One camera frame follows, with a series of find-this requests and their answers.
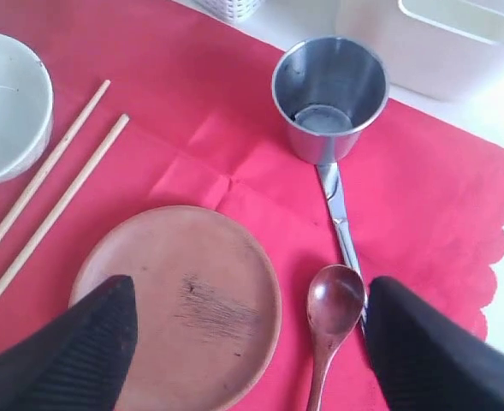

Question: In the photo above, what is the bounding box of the white ceramic bowl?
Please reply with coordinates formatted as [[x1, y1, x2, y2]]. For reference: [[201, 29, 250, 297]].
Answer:
[[0, 33, 54, 182]]

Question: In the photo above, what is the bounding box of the white perforated plastic basket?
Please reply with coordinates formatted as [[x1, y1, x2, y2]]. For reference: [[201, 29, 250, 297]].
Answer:
[[194, 0, 264, 23]]

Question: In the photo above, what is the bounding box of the red scalloped table mat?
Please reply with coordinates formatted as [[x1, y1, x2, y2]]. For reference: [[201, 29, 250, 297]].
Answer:
[[0, 1, 504, 410]]

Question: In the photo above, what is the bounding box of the cream plastic storage bin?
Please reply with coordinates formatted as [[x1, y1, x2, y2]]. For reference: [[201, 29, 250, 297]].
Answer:
[[335, 1, 504, 101]]

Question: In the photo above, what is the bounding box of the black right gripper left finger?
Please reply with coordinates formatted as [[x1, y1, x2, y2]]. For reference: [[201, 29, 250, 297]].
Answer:
[[0, 275, 137, 410]]

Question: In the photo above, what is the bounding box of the right wooden chopstick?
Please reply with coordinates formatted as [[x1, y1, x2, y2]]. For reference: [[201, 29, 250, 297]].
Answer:
[[0, 114, 130, 296]]

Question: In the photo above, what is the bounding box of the left wooden chopstick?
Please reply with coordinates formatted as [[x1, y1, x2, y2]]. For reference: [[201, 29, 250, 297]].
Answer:
[[0, 80, 111, 242]]

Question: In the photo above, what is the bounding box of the brown round plate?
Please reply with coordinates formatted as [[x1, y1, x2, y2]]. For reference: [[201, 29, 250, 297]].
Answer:
[[69, 205, 282, 410]]

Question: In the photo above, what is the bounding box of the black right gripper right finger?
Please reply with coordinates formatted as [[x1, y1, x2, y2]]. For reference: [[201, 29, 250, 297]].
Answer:
[[365, 277, 504, 410]]

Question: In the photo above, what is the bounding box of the stainless steel cup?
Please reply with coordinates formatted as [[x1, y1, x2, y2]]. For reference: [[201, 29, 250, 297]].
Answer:
[[271, 36, 389, 164]]

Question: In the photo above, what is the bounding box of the wooden chopstick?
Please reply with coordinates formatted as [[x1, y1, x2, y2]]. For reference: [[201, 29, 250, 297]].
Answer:
[[0, 80, 111, 242], [0, 114, 130, 296]]

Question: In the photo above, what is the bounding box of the stainless steel table knife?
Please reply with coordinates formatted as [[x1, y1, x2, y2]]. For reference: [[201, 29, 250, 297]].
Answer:
[[316, 162, 369, 339]]

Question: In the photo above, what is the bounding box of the dark wooden spoon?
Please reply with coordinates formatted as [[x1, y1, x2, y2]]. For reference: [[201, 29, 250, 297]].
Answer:
[[306, 265, 365, 410]]

